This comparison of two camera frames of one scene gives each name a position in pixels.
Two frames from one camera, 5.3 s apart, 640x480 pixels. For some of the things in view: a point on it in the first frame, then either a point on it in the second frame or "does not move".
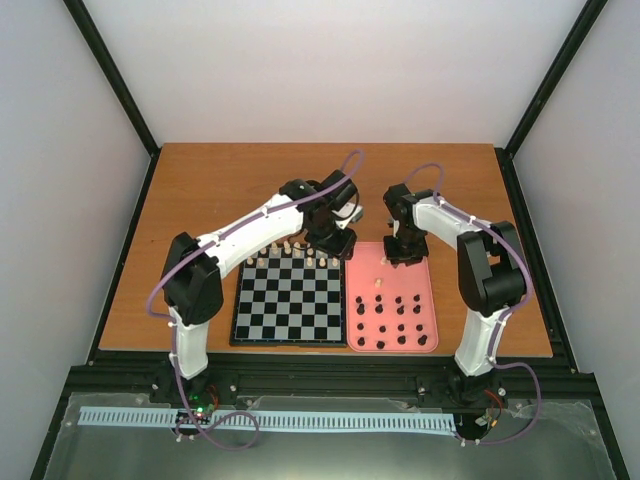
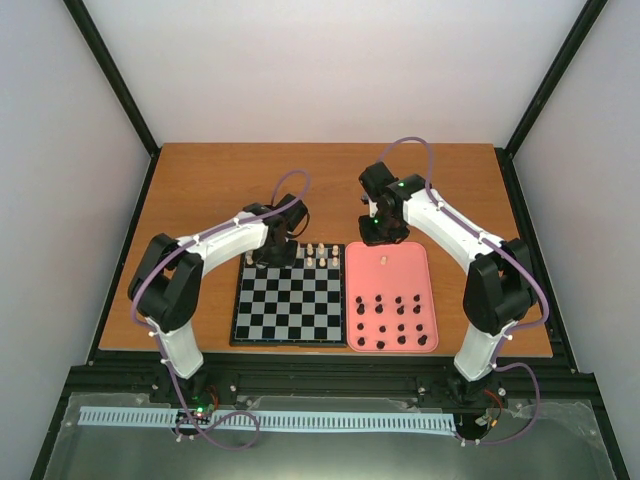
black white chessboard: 291,297 does not move
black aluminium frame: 180,372 does not move
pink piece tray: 389,309 does not move
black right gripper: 397,258 -> 371,239
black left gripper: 342,249 -> 288,260
